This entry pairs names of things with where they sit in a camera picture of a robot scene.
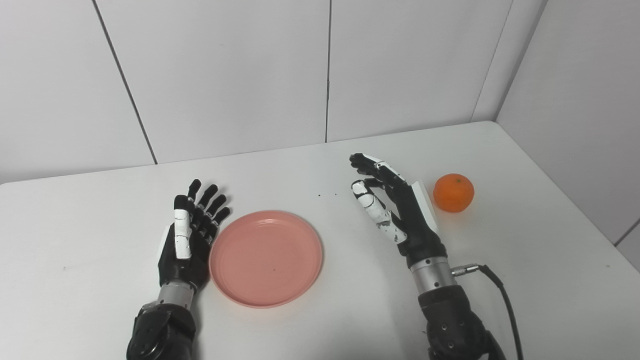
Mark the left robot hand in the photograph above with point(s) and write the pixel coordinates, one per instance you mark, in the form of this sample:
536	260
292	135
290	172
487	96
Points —
187	240

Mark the pink plate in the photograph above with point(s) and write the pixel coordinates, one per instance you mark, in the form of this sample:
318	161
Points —
266	257

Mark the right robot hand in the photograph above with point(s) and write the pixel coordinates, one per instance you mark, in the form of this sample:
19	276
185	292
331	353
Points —
400	210

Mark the orange fruit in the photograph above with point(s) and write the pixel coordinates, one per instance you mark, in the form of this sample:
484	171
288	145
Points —
453	193

